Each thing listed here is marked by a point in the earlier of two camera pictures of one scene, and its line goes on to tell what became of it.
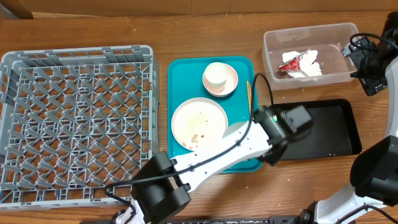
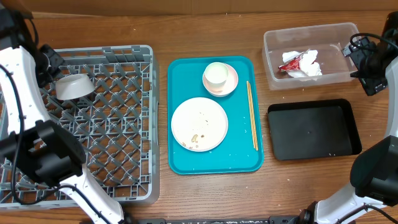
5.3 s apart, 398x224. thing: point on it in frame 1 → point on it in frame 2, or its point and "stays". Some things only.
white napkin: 308,69 stays
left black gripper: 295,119 → 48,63
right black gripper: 372,83 stays
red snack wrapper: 292,65 stays
